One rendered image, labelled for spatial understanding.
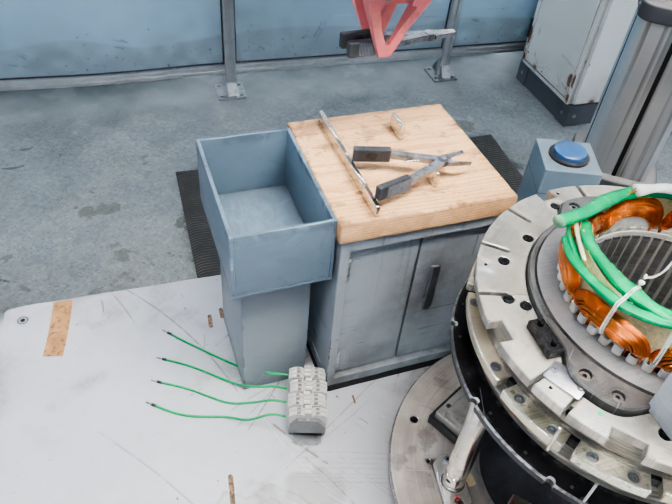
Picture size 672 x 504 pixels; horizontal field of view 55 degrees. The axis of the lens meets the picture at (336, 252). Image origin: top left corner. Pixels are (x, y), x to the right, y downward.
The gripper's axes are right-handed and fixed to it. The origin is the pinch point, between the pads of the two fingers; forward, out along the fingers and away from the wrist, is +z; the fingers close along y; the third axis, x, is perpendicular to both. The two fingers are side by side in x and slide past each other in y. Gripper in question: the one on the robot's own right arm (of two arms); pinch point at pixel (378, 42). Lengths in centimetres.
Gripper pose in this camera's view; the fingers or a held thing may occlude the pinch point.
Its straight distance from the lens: 68.9
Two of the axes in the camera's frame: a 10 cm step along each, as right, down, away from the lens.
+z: -0.8, 7.1, 7.0
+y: 3.4, 6.8, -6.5
